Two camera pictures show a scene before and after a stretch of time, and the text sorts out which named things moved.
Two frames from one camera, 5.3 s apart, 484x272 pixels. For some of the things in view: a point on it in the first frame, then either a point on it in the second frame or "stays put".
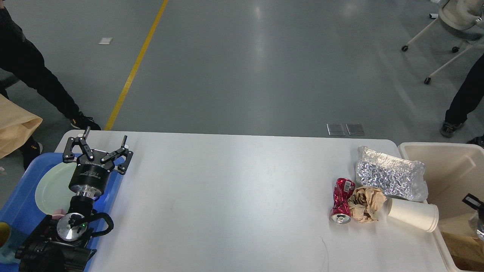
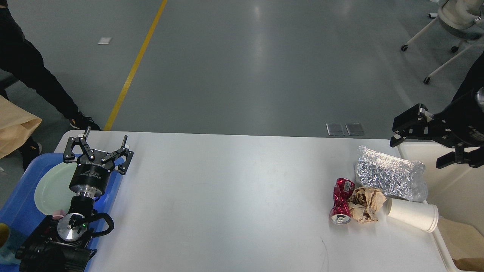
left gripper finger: (69, 157) stays put
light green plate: (52, 192) stays put
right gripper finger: (473, 201) to (409, 121)
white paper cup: (423, 216) stays put
